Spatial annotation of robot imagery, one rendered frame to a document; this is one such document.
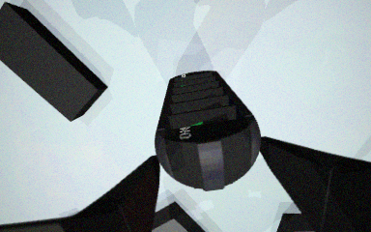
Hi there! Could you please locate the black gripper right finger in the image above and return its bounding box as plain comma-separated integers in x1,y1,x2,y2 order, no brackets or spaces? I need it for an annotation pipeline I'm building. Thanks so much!
260,136,371,232

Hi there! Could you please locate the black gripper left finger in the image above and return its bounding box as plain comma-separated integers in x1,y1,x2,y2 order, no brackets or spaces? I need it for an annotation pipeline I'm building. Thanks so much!
0,156,160,232

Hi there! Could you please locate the dark grey switch panel with green rocker switches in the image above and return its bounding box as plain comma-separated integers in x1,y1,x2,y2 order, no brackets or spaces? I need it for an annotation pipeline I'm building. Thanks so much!
155,71,261,191

